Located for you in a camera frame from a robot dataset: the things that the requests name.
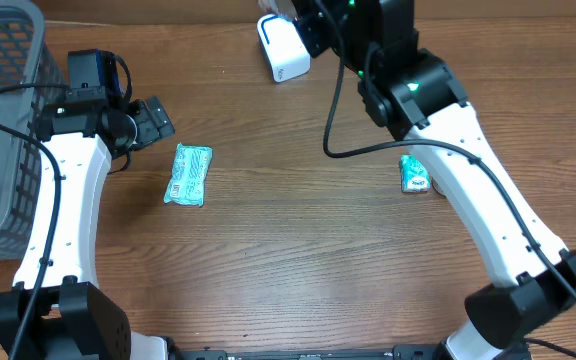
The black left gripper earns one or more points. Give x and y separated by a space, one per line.
147 131

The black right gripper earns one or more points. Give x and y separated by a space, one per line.
315 46

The teal wet wipes pack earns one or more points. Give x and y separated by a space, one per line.
187 183

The small green white carton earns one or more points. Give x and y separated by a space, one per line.
414 176

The brown snack pouch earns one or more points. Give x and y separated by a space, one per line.
282 8

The green lid white jar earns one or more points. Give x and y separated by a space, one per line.
437 187

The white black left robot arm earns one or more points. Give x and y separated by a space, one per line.
56 309

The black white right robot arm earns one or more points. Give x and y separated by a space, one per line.
418 99

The grey plastic mesh basket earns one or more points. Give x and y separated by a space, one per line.
28 78

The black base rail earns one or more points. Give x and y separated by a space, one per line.
318 355

